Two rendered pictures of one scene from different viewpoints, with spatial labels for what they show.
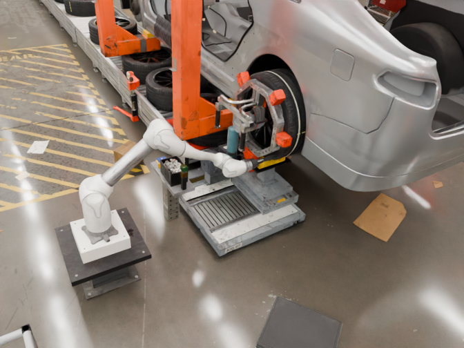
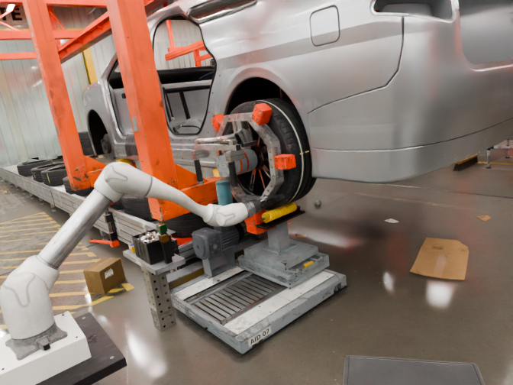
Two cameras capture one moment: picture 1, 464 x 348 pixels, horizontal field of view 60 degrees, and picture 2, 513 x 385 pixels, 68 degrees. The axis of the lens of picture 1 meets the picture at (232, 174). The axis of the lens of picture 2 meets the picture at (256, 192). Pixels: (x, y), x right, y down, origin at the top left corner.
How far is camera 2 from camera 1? 1.16 m
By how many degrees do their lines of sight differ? 23
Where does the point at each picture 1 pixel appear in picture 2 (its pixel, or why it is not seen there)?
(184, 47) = (140, 95)
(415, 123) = (442, 44)
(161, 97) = (140, 205)
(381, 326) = not seen: outside the picture
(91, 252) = (15, 373)
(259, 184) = (274, 253)
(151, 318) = not seen: outside the picture
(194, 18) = (146, 61)
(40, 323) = not seen: outside the picture
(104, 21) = (69, 152)
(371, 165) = (408, 128)
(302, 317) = (403, 375)
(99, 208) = (26, 290)
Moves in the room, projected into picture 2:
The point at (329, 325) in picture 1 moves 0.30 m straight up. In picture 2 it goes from (456, 374) to (456, 283)
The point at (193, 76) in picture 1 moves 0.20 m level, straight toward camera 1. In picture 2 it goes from (159, 133) to (159, 134)
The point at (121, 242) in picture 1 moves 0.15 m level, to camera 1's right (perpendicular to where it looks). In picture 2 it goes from (72, 346) to (111, 339)
